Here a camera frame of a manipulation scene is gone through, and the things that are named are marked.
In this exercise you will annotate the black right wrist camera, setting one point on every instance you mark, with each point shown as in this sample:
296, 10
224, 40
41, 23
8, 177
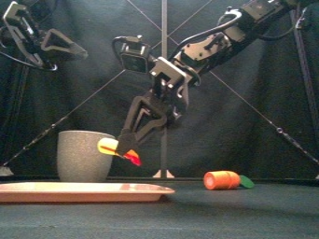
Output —
135, 59

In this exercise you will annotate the orange toy carrot green top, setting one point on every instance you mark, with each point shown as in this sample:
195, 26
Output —
222, 180

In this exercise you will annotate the dark frame side post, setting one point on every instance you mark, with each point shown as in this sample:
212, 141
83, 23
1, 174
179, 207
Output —
308, 77

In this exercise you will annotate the yellow red toy shrimp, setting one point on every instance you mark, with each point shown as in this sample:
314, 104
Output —
107, 146

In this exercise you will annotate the pink plate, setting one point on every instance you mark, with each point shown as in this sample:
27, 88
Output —
83, 191

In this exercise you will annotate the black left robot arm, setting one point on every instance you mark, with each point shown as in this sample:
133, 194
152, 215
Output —
8, 34

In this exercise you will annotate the vertical metal frame pole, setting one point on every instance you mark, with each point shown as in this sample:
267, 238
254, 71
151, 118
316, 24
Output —
164, 25

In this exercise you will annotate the grey speckled cup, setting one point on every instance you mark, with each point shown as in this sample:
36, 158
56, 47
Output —
80, 157

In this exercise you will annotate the thin diagonal brace rod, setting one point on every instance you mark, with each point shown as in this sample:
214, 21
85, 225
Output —
61, 119
248, 104

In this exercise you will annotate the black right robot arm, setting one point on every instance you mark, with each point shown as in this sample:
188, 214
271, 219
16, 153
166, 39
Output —
243, 26

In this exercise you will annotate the black backdrop cloth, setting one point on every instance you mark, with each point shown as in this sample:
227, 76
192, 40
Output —
248, 140

